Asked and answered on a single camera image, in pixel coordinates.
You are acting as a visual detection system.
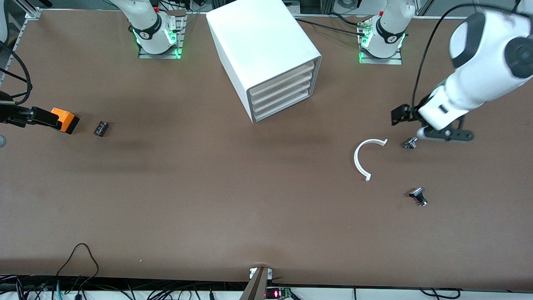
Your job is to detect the orange button box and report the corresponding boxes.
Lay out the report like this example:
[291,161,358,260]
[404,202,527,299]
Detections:
[50,107,80,135]

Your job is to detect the lower small metal part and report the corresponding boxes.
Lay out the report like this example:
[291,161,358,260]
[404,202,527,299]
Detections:
[408,187,428,207]

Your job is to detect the circuit board with red light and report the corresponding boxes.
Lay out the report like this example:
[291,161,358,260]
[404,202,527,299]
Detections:
[265,287,292,300]

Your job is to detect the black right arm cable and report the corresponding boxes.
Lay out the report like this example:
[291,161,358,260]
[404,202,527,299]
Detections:
[0,40,33,107]

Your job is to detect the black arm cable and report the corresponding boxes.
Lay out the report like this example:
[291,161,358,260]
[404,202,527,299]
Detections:
[410,3,521,113]
[0,40,33,107]

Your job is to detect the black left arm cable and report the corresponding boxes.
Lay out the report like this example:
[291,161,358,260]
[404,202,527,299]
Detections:
[410,3,521,113]

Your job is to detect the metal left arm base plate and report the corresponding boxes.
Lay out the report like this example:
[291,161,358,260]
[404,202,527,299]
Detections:
[358,19,403,65]

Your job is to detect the white half ring clamp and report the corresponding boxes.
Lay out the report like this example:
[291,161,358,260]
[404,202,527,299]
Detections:
[354,138,389,182]

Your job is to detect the black base cable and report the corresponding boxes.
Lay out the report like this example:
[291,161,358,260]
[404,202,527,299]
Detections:
[291,17,369,38]
[328,12,367,28]

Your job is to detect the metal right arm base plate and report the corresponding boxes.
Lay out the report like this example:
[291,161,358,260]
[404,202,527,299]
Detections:
[138,10,187,60]

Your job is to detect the black looped cable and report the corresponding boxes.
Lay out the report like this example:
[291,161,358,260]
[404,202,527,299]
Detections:
[54,243,100,292]

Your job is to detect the aluminium camera post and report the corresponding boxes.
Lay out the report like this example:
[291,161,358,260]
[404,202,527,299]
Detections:
[239,267,269,300]

